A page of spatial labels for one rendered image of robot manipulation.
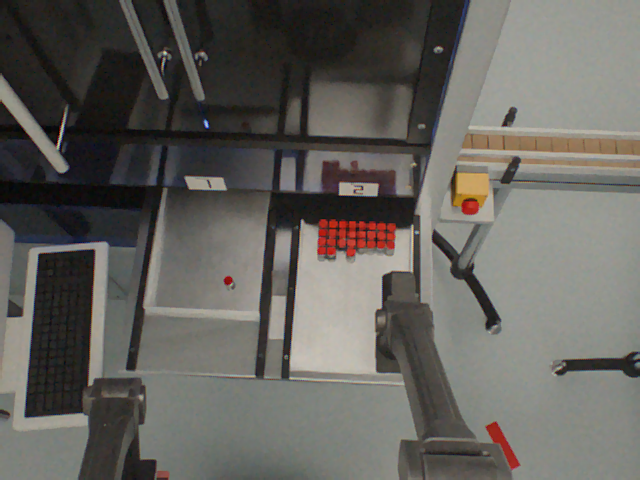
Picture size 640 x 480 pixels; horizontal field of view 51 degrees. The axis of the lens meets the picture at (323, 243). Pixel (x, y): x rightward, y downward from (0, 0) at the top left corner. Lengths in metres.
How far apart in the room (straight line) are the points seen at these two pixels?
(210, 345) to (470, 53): 0.85
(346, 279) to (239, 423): 0.97
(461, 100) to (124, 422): 0.75
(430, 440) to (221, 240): 0.97
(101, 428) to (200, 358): 0.59
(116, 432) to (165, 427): 1.47
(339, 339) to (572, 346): 1.23
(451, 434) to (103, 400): 0.50
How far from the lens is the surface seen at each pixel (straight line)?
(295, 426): 2.38
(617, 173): 1.75
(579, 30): 3.24
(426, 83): 1.17
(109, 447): 0.95
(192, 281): 1.59
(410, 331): 0.97
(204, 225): 1.64
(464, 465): 0.73
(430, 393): 0.83
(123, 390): 1.04
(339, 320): 1.53
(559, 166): 1.71
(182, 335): 1.56
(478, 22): 1.05
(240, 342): 1.53
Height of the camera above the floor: 2.35
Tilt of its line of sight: 68 degrees down
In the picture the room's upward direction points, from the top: 2 degrees counter-clockwise
